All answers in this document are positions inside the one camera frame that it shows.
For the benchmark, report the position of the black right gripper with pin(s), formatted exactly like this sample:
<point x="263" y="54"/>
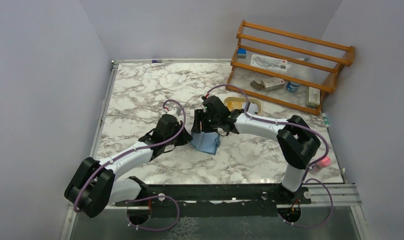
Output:
<point x="199" y="115"/>

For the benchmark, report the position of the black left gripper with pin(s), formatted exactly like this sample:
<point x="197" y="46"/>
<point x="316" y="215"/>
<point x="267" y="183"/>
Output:
<point x="185" y="137"/>

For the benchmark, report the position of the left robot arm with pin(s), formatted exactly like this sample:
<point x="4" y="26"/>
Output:
<point x="94" y="184"/>

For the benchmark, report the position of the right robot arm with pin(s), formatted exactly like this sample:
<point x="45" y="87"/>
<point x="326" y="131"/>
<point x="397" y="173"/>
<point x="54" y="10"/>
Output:
<point x="298" y="143"/>

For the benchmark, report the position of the gold card with stripe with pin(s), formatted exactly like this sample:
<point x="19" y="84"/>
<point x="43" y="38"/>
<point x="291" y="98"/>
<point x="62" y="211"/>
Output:
<point x="234" y="105"/>

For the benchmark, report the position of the grey card upper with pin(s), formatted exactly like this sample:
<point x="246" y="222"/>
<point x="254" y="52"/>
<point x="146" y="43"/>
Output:
<point x="253" y="108"/>

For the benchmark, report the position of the olive tape dispenser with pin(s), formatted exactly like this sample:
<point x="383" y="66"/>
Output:
<point x="257" y="86"/>

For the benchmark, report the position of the grey stapler box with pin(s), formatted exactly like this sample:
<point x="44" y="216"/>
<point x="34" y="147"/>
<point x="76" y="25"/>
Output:
<point x="272" y="83"/>

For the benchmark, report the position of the blue grey eraser block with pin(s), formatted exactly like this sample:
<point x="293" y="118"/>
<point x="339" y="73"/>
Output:
<point x="241" y="53"/>

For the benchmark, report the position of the white printed flat package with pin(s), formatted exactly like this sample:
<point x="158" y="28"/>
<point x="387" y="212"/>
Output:
<point x="270" y="63"/>

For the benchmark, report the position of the orange wooden shelf rack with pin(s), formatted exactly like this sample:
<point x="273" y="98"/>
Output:
<point x="314" y="63"/>

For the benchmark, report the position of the green white small box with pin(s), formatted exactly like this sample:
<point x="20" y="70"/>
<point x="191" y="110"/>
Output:
<point x="313" y="97"/>

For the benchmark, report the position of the green white tube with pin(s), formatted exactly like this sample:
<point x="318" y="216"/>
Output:
<point x="326" y="121"/>

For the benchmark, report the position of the pink small bottle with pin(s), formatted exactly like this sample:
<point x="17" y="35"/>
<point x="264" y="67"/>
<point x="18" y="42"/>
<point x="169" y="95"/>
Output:
<point x="317" y="167"/>

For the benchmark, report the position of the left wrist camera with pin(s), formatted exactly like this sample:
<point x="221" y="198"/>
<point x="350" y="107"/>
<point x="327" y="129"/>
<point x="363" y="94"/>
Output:
<point x="176" y="111"/>

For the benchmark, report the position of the aluminium frame rail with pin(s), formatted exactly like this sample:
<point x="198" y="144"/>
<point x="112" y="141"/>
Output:
<point x="144" y="201"/>

